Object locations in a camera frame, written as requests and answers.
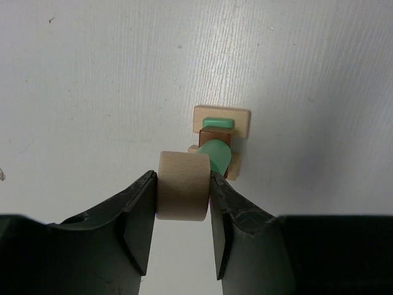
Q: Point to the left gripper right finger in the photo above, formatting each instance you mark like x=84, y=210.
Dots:
x=258, y=253

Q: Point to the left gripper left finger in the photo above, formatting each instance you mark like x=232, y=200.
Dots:
x=104, y=250

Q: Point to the small light wood block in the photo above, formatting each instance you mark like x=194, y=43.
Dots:
x=183, y=186

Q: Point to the green cylinder block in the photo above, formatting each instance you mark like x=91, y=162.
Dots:
x=219, y=154

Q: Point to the dark brown wood block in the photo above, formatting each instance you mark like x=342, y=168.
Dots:
x=211, y=133

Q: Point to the green rectangular block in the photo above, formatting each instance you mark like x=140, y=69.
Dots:
x=218, y=122

